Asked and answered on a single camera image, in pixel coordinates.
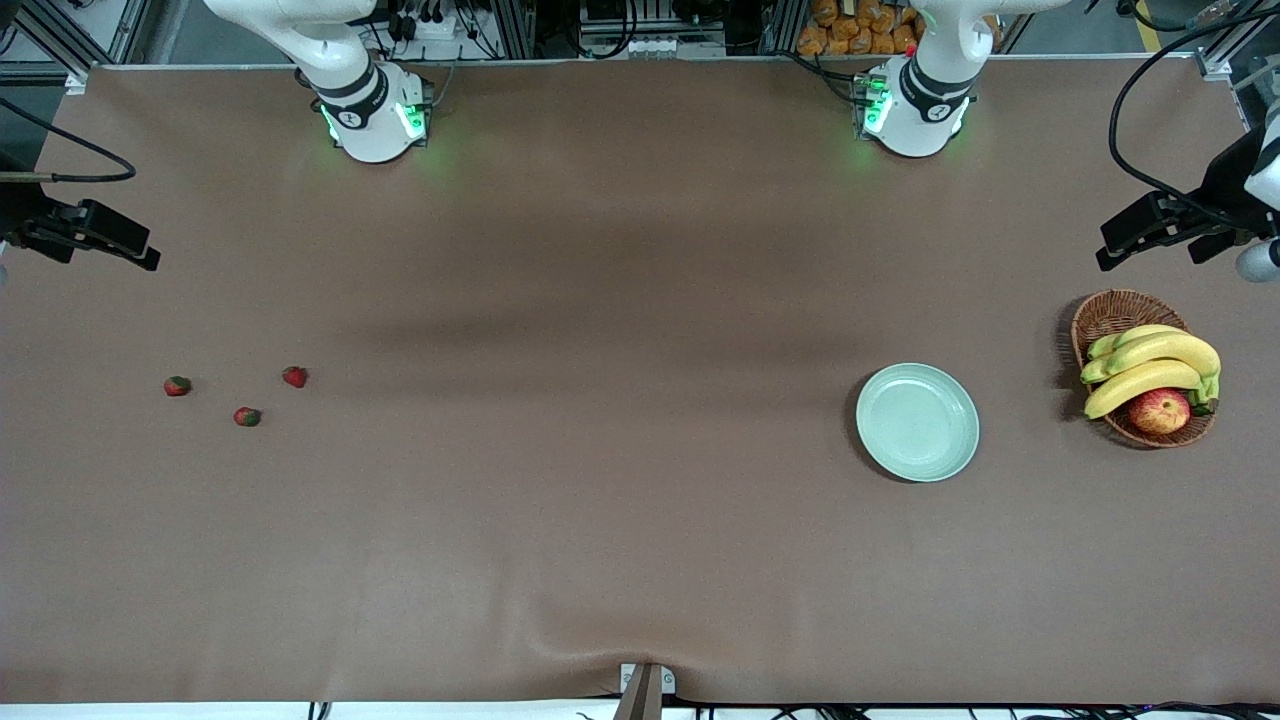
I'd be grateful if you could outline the pale green plate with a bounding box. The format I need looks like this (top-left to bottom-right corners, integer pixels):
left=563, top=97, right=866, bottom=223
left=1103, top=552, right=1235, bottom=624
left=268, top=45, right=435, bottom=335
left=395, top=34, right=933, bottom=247
left=855, top=362, right=981, bottom=484

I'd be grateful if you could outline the brown wicker basket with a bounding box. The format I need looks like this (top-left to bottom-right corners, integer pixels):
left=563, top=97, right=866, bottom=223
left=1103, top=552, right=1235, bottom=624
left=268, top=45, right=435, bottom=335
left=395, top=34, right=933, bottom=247
left=1070, top=289, right=1219, bottom=449

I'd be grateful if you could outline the greenish yellow banana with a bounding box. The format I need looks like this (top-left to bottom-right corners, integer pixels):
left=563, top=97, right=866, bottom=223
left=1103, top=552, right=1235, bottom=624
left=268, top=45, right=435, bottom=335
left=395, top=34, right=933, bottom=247
left=1088, top=324, right=1188, bottom=361

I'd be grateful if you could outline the red apple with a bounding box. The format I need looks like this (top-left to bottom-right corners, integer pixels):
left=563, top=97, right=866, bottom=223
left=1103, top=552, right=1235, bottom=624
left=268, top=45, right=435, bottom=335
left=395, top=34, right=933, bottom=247
left=1127, top=388, right=1193, bottom=436

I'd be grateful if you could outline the orange bread rolls pile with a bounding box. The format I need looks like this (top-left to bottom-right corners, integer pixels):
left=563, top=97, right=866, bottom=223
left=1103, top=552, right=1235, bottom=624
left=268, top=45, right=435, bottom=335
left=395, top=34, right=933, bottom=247
left=797, top=0, right=926, bottom=57

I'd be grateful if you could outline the white power strip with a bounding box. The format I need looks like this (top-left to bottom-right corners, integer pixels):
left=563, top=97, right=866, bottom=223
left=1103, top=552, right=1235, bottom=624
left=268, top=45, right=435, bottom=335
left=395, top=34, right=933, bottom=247
left=395, top=8, right=461, bottom=41

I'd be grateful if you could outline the brown table cover mat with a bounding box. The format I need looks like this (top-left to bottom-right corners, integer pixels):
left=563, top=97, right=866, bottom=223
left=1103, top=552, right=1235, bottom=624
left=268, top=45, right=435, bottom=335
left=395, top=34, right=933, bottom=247
left=0, top=58, right=1280, bottom=706

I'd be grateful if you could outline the metal table clamp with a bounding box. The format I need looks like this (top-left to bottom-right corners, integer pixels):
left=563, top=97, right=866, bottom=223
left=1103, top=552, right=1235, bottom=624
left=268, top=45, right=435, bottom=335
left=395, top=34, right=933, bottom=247
left=612, top=662, right=678, bottom=720

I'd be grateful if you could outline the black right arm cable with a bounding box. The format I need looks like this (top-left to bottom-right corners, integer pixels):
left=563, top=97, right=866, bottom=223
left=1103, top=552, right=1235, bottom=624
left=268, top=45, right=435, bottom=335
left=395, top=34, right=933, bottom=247
left=0, top=98, right=138, bottom=185

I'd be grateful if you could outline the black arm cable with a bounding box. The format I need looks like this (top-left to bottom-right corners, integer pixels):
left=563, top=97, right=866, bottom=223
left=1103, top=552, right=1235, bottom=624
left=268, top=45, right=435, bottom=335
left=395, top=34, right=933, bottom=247
left=1107, top=8, right=1280, bottom=233
left=0, top=98, right=138, bottom=185

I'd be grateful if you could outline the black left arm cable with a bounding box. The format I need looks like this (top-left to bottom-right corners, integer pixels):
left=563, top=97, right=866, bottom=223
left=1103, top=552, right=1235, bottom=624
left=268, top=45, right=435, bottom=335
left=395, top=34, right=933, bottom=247
left=1107, top=8, right=1280, bottom=233

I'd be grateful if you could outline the aluminium frame beam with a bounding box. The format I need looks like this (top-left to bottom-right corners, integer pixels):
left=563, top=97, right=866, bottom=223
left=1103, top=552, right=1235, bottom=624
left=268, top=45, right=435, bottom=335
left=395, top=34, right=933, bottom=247
left=0, top=0, right=151, bottom=79
left=1195, top=0, right=1280, bottom=81

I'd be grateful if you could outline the aluminium frame post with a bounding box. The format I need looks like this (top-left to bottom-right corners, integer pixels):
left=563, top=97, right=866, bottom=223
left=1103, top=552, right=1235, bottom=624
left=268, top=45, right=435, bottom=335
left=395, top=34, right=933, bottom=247
left=765, top=0, right=806, bottom=56
left=497, top=0, right=536, bottom=59

